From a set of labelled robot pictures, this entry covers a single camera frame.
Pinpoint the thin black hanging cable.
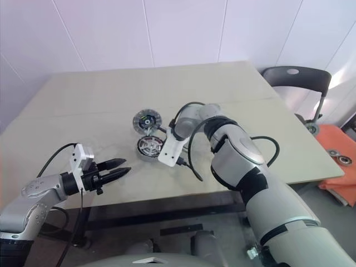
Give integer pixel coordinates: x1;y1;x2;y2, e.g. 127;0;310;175
58;186;86;267

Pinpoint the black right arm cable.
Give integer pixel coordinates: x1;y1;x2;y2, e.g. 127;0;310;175
169;101;280;181

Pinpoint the black plastic chair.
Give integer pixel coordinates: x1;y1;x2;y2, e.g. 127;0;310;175
261;66;333;136

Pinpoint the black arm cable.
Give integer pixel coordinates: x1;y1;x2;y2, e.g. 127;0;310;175
36;143;78;234
169;101;280;181

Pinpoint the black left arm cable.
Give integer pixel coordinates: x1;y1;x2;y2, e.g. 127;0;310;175
36;143;78;234

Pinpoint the round motor cover with circuit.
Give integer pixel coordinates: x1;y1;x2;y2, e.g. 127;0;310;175
132;109;162;136

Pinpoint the grey robot torso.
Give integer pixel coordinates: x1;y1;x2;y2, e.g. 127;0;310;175
90;251;234;267

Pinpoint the black metal table frame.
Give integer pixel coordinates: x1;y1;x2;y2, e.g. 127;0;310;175
38;191;251;248

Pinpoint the copper wound stator disc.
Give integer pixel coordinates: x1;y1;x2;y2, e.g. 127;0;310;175
136;135;165;164

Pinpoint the large round metal bearing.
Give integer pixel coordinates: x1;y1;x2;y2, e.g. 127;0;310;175
336;154;354;167

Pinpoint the dark grey rounded shape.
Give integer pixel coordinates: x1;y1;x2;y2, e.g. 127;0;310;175
191;230;222;258

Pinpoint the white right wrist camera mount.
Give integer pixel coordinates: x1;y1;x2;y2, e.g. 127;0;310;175
157;126;192;167

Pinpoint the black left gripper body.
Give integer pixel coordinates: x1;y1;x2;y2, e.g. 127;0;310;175
82;164;105;195

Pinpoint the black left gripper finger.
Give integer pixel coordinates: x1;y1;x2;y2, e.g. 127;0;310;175
101;166;132;183
97;157;126;171

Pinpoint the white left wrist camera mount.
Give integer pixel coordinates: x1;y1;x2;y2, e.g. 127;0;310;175
69;143;95;192

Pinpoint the small green white object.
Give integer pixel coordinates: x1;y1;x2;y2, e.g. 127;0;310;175
246;246;269;261

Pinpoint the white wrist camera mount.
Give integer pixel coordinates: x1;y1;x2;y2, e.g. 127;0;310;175
69;143;95;192
157;126;192;167

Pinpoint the orange cloth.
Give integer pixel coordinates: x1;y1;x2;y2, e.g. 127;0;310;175
314;123;356;208

